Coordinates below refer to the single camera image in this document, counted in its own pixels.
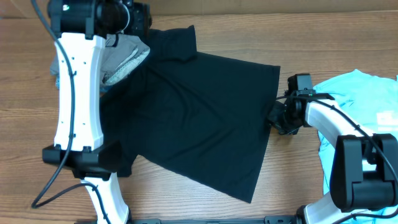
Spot black t-shirt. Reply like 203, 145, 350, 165
100, 26, 280, 203

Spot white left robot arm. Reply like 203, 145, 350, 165
42, 0, 152, 223

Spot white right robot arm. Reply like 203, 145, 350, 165
264, 73, 397, 224

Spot grey folded shorts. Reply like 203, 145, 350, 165
58, 32, 150, 88

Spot blue denim folded garment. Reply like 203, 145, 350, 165
55, 77, 111, 93

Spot light blue t-shirt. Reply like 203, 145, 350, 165
312, 68, 398, 224

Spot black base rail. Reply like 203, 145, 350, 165
131, 215, 302, 224

